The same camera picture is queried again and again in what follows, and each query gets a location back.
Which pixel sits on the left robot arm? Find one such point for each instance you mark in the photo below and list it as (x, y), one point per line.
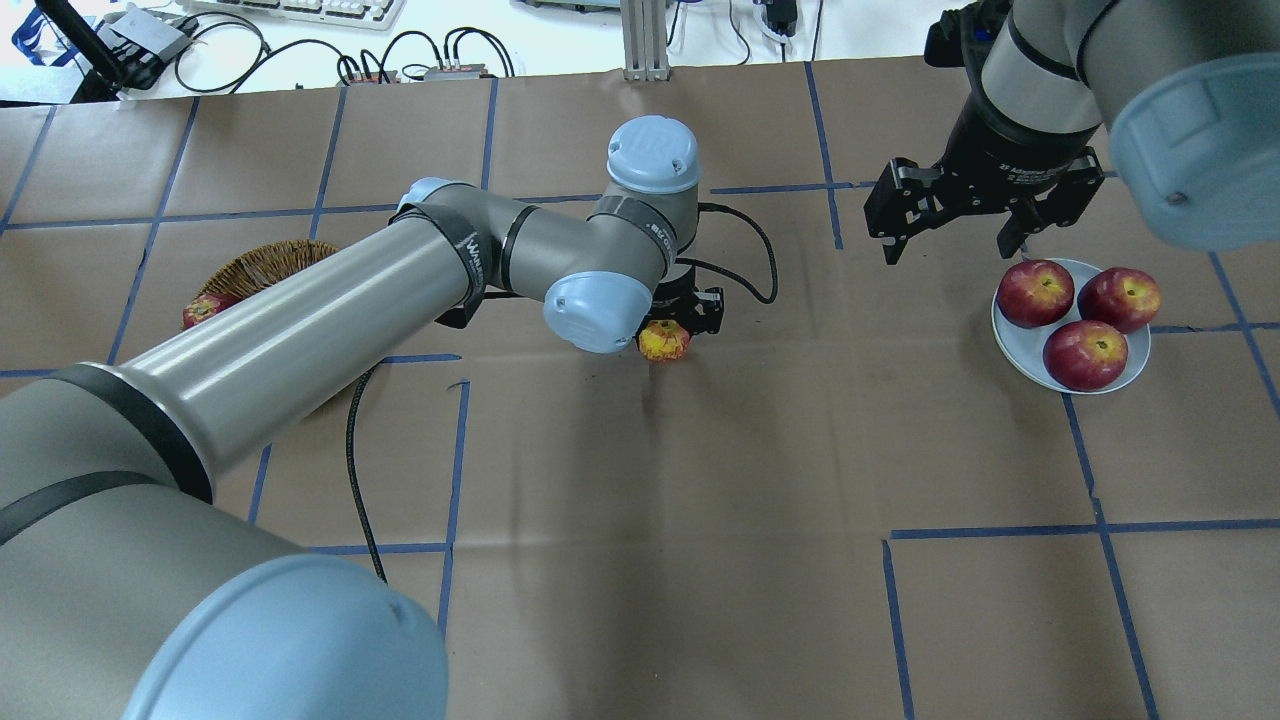
(127, 595)

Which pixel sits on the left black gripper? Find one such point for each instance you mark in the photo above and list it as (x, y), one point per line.
(684, 301)

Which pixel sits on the red apple plate front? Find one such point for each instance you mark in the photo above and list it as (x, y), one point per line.
(1085, 356)

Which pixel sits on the red apple plate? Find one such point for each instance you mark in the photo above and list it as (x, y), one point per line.
(1085, 356)
(1128, 299)
(1035, 293)

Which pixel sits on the dark red apple in basket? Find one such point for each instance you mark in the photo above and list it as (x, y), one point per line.
(204, 306)

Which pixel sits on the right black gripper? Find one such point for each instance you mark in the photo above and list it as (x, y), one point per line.
(1012, 153)

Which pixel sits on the light blue plate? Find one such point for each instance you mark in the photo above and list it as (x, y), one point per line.
(1023, 347)

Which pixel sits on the wicker basket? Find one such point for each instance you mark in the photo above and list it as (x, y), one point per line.
(260, 268)

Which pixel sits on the red apple plate back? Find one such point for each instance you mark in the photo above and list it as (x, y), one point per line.
(1128, 299)

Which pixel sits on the aluminium frame post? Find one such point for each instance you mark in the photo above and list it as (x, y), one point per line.
(644, 28)

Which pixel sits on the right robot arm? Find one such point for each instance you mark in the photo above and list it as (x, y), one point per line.
(1186, 90)

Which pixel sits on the red yellow apple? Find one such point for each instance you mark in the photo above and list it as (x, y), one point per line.
(664, 340)

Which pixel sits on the white keyboard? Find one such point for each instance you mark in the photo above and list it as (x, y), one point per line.
(351, 14)

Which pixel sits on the red apple plate left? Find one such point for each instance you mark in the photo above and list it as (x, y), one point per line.
(1035, 293)

